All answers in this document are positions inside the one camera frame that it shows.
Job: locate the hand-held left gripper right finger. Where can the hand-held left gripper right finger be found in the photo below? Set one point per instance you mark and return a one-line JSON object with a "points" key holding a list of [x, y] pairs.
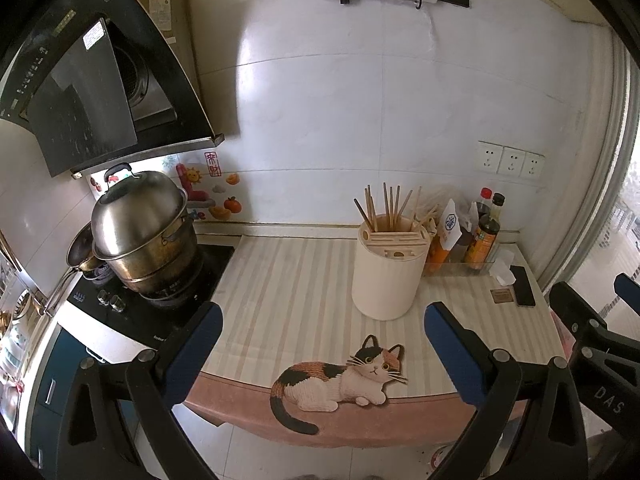
{"points": [[450, 345]]}

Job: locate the yellow orange packet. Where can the yellow orange packet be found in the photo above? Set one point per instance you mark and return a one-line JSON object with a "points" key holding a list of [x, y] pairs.
{"points": [[436, 257]]}

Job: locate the steel pot lid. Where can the steel pot lid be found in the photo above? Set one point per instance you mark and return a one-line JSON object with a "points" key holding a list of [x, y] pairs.
{"points": [[140, 210]]}

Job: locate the blue cabinet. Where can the blue cabinet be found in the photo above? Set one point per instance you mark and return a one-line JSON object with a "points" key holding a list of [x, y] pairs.
{"points": [[55, 375]]}

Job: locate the white blue print packet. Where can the white blue print packet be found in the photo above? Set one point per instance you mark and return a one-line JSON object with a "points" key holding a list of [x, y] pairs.
{"points": [[450, 225]]}

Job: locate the black phone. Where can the black phone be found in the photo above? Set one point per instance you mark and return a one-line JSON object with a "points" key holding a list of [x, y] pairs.
{"points": [[522, 287]]}

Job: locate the clear plastic tray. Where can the clear plastic tray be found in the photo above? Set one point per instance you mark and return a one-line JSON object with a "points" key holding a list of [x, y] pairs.
{"points": [[457, 264]]}

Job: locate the steel steamer pot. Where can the steel steamer pot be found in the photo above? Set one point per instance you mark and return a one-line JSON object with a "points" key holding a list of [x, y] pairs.
{"points": [[150, 265]]}

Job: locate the striped table cover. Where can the striped table cover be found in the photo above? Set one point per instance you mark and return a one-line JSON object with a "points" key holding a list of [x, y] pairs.
{"points": [[300, 285]]}

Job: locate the black gas stove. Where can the black gas stove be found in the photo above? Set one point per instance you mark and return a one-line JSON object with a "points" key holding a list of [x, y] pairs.
{"points": [[210, 265]]}

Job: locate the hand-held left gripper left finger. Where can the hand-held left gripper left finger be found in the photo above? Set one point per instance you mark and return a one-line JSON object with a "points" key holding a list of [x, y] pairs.
{"points": [[200, 340]]}

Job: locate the bunch of wooden chopsticks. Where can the bunch of wooden chopsticks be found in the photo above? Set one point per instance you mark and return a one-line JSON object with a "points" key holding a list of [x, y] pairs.
{"points": [[387, 210]]}

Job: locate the clear plastic bag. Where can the clear plastic bag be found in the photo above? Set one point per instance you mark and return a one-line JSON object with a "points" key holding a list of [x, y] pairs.
{"points": [[440, 197]]}

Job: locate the cluttered kitchen rack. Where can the cluttered kitchen rack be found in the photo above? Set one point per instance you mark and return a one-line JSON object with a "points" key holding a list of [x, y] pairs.
{"points": [[15, 310]]}

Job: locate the cream round utensil holder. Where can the cream round utensil holder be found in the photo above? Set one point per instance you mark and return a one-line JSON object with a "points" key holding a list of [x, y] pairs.
{"points": [[385, 280]]}

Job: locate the black range hood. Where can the black range hood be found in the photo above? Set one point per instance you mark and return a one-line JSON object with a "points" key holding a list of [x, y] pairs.
{"points": [[75, 85]]}

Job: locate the small brown card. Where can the small brown card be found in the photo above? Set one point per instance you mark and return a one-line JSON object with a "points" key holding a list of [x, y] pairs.
{"points": [[501, 296]]}

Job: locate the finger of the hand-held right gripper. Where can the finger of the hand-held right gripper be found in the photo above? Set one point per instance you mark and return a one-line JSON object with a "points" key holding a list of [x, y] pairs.
{"points": [[629, 290], [570, 305]]}

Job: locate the white wall outlet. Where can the white wall outlet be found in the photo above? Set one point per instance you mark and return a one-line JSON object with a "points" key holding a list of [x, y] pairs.
{"points": [[532, 165], [490, 156], [512, 161]]}

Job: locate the white tissue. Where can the white tissue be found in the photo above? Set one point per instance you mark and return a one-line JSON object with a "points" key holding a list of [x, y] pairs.
{"points": [[500, 272]]}

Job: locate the red cap sauce bottle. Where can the red cap sauce bottle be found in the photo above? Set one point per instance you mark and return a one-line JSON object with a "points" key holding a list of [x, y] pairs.
{"points": [[482, 205]]}

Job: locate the colourful wall stickers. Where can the colourful wall stickers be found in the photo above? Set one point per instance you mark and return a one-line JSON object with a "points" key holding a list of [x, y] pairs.
{"points": [[192, 180]]}

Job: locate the black cap orange label bottle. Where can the black cap orange label bottle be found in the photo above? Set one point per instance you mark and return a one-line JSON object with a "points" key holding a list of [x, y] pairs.
{"points": [[484, 245]]}

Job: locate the small steel pan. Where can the small steel pan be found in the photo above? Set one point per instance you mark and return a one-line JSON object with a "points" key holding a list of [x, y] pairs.
{"points": [[80, 255]]}

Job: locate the grey window frame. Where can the grey window frame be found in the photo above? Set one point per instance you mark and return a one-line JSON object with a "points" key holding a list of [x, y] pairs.
{"points": [[600, 160]]}

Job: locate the cat shaped mat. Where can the cat shaped mat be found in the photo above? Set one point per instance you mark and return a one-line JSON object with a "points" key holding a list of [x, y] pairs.
{"points": [[325, 385]]}

